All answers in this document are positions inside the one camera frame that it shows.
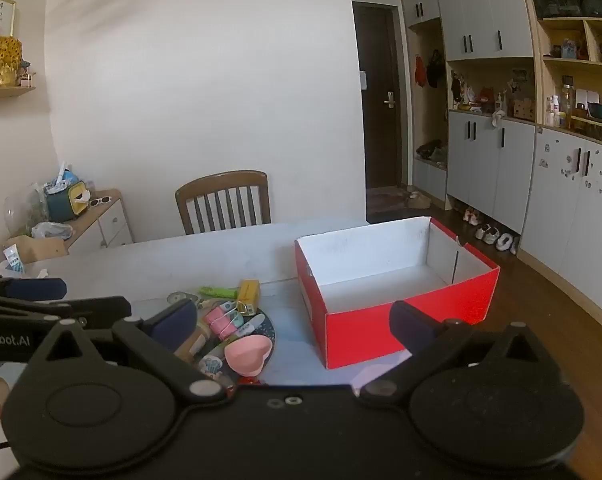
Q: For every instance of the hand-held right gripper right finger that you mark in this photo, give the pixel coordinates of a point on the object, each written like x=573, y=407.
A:
x=411, y=325

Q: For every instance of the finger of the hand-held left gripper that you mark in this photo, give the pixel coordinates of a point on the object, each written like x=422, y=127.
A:
x=96, y=310
x=31, y=288

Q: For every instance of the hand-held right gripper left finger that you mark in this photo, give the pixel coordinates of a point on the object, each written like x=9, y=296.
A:
x=173, y=320

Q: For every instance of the pink binder clip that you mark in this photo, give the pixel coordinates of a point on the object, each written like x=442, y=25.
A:
x=216, y=317

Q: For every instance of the red cardboard box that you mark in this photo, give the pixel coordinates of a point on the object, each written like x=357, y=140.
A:
x=361, y=335

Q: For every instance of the blue white shell toy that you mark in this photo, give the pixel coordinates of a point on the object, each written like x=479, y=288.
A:
x=212, y=366

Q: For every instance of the teal egg-shaped case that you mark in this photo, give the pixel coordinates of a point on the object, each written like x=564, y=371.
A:
x=237, y=319

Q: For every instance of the pink heart-shaped bowl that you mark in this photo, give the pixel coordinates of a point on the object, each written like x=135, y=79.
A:
x=248, y=355

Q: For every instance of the tan cardboard box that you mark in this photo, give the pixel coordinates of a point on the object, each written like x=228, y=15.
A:
x=36, y=250

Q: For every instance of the white plastic bag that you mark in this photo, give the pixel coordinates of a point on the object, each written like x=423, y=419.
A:
x=51, y=230

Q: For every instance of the yellow small box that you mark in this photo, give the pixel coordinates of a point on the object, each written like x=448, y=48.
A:
x=248, y=295

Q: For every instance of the white side cabinet wooden top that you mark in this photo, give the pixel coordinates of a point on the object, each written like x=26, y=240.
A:
x=111, y=225

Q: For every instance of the teal yellow tissue box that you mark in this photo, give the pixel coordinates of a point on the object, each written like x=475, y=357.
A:
x=66, y=205

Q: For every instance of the dark blue speckled tray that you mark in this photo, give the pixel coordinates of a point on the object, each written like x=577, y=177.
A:
x=266, y=327

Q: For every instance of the white sunglasses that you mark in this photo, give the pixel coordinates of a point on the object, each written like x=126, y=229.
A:
x=101, y=201

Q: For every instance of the grey small shoes pair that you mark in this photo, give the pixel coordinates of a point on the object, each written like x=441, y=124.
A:
x=487, y=235

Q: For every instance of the pink small shoes pair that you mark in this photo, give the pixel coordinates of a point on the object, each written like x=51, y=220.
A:
x=472, y=217

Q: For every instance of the beige slippers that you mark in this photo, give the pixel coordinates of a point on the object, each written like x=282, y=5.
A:
x=418, y=201

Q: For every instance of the patterned door rug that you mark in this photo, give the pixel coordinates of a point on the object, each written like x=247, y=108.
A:
x=386, y=200

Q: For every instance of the brown wooden chair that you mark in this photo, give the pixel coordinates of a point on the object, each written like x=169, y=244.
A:
x=221, y=182

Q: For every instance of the low white bench cabinet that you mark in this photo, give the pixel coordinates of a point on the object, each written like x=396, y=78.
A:
x=428, y=180

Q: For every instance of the dark bag on bench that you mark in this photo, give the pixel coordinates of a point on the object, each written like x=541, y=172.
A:
x=429, y=150

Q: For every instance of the white stickered cabinet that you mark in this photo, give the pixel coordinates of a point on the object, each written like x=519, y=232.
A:
x=561, y=210

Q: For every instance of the white hanging cloth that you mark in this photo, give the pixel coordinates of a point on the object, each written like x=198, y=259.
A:
x=497, y=119

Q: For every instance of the golden ornament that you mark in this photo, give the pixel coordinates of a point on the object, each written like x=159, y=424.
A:
x=6, y=60

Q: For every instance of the small printed carton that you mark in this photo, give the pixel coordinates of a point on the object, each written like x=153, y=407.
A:
x=524, y=110

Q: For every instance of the red hanging bag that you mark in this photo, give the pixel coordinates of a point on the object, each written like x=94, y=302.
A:
x=420, y=72

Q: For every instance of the black hanging bag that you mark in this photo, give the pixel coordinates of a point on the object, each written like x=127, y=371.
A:
x=435, y=70

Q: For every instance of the dark brown door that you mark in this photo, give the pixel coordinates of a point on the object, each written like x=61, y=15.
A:
x=376, y=60

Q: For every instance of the open wooden shelf unit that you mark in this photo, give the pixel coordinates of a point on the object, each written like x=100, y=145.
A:
x=537, y=70

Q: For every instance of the white upper cabinet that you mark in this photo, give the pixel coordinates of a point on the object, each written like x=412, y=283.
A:
x=481, y=5

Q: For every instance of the wooden wall shelf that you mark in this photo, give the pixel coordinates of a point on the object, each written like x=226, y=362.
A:
x=6, y=91

